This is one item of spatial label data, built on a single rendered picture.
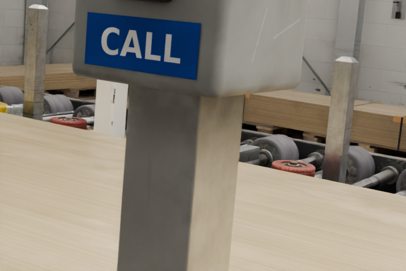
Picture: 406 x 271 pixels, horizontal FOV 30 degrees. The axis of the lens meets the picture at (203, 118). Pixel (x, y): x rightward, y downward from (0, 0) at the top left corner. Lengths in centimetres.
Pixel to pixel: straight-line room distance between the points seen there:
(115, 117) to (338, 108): 46
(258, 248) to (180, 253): 62
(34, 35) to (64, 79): 649
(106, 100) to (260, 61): 129
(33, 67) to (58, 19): 825
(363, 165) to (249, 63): 163
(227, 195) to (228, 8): 9
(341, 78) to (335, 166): 17
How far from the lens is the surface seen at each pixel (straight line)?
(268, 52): 29
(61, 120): 168
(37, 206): 103
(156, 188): 31
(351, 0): 775
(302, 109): 675
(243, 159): 183
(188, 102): 29
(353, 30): 773
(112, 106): 156
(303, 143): 206
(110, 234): 93
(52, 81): 823
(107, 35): 29
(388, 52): 781
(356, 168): 189
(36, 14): 187
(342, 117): 144
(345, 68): 144
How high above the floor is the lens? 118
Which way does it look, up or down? 9 degrees down
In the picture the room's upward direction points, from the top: 5 degrees clockwise
